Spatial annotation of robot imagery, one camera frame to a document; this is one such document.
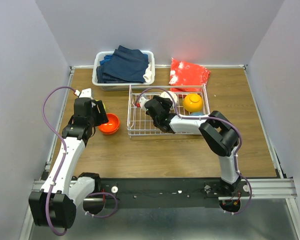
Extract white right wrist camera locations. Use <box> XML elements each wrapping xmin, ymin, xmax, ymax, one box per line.
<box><xmin>136</xmin><ymin>96</ymin><xmax>150</xmax><ymax>111</ymax></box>

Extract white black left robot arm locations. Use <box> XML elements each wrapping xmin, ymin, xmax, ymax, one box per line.
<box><xmin>28</xmin><ymin>97</ymin><xmax>109</xmax><ymax>230</ymax></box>

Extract white cloth in basket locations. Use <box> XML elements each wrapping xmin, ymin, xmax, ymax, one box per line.
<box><xmin>143</xmin><ymin>63</ymin><xmax>152</xmax><ymax>83</ymax></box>

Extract yellow orange bowl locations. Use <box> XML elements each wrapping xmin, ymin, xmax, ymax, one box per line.
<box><xmin>182</xmin><ymin>93</ymin><xmax>204</xmax><ymax>113</ymax></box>

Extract aluminium frame rail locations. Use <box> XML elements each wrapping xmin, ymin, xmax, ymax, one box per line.
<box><xmin>32</xmin><ymin>178</ymin><xmax>298</xmax><ymax>200</ymax></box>

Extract orange bowl front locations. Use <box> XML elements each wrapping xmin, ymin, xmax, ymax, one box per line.
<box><xmin>98</xmin><ymin>113</ymin><xmax>121</xmax><ymax>135</ymax></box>

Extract lime green bowl tall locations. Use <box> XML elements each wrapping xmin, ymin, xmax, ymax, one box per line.
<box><xmin>102</xmin><ymin>101</ymin><xmax>107</xmax><ymax>112</ymax></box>

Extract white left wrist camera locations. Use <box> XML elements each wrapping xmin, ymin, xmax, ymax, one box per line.
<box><xmin>74</xmin><ymin>88</ymin><xmax>94</xmax><ymax>99</ymax></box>

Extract white blue patterned bowl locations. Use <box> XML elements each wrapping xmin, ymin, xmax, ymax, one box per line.
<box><xmin>159</xmin><ymin>91</ymin><xmax>179</xmax><ymax>110</ymax></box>

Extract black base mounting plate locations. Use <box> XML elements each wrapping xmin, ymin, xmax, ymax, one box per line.
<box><xmin>82</xmin><ymin>177</ymin><xmax>251</xmax><ymax>216</ymax></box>

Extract red white folded towel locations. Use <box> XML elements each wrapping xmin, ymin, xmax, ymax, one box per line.
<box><xmin>168</xmin><ymin>58</ymin><xmax>211</xmax><ymax>92</ymax></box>

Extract folded blue jeans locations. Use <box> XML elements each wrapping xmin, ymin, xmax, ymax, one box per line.
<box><xmin>97</xmin><ymin>45</ymin><xmax>149</xmax><ymax>83</ymax></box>

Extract white plastic laundry basket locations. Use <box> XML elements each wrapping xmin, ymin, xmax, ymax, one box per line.
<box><xmin>92</xmin><ymin>50</ymin><xmax>156</xmax><ymax>91</ymax></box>

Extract white wire dish rack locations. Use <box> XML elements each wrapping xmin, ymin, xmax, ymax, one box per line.
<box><xmin>127</xmin><ymin>84</ymin><xmax>211</xmax><ymax>137</ymax></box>

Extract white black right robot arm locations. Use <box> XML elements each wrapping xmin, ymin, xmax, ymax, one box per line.
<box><xmin>139</xmin><ymin>95</ymin><xmax>242</xmax><ymax>196</ymax></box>

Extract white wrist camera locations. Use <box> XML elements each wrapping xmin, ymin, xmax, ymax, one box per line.
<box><xmin>136</xmin><ymin>96</ymin><xmax>150</xmax><ymax>111</ymax></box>
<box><xmin>74</xmin><ymin>88</ymin><xmax>94</xmax><ymax>99</ymax></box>

